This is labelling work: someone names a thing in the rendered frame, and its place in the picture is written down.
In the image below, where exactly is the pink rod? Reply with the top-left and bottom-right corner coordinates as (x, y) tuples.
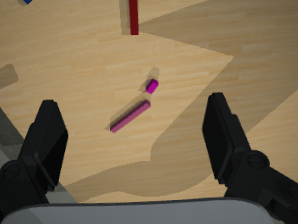
(110, 99), (151, 133)

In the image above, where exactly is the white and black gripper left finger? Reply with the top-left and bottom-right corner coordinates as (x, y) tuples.
(0, 100), (68, 224)

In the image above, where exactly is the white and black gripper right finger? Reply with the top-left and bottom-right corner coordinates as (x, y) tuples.
(202, 92), (298, 224)

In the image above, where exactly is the red rod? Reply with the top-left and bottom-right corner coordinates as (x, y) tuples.
(129, 0), (139, 35)

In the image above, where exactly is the small magenta block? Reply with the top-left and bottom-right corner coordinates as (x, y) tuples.
(146, 78), (159, 94)

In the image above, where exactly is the small blue cube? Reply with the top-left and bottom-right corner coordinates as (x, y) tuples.
(23, 0), (32, 5)

